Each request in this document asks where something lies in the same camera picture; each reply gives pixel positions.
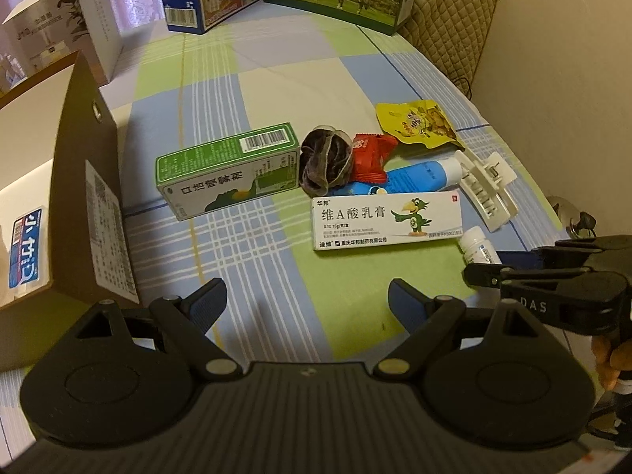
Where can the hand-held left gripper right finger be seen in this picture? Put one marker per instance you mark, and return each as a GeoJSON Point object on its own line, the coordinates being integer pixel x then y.
{"type": "Point", "coordinates": [410, 302]}

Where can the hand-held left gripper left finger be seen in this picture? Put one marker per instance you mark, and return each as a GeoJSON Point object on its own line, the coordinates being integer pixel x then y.
{"type": "Point", "coordinates": [205, 302]}

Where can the white hair claw clip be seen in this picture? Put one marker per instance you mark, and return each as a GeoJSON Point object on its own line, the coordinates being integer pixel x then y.
{"type": "Point", "coordinates": [481, 192]}

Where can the blue toothpaste box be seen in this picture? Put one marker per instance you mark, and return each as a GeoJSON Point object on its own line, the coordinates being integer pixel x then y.
{"type": "Point", "coordinates": [29, 252]}

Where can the checked bed sheet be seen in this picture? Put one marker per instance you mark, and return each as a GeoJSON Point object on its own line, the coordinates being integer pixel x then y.
{"type": "Point", "coordinates": [296, 84]}

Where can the beige quilted cushion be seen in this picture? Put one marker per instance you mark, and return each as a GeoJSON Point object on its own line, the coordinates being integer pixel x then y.
{"type": "Point", "coordinates": [454, 10]}

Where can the white pill bottle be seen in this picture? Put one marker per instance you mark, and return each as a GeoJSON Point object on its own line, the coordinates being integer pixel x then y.
{"type": "Point", "coordinates": [476, 244]}

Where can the white ointment box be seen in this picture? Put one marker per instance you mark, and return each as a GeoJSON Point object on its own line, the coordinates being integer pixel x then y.
{"type": "Point", "coordinates": [355, 222]}

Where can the metal kettle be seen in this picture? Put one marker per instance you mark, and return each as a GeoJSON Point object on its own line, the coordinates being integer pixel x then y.
{"type": "Point", "coordinates": [568, 217]}

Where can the brown cardboard box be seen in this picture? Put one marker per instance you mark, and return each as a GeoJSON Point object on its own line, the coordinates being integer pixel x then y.
{"type": "Point", "coordinates": [89, 158]}

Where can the blue cream tube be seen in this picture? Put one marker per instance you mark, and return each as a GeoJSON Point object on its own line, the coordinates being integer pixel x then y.
{"type": "Point", "coordinates": [414, 175]}

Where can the red snack packet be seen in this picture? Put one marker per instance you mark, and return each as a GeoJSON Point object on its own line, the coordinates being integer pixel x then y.
{"type": "Point", "coordinates": [370, 155]}

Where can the white appliance carton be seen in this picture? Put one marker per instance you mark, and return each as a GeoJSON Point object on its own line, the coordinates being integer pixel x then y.
{"type": "Point", "coordinates": [98, 24]}

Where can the yellow snack packet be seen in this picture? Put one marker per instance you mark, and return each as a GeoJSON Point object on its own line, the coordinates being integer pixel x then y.
{"type": "Point", "coordinates": [419, 123]}

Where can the person's right hand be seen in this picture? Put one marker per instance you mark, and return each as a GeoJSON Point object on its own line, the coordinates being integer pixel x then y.
{"type": "Point", "coordinates": [617, 368]}

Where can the green medicine box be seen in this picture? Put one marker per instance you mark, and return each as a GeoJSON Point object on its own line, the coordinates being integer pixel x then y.
{"type": "Point", "coordinates": [222, 177]}

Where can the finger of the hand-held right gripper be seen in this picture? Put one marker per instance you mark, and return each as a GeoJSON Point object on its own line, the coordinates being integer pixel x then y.
{"type": "Point", "coordinates": [563, 254]}
{"type": "Point", "coordinates": [523, 275]}

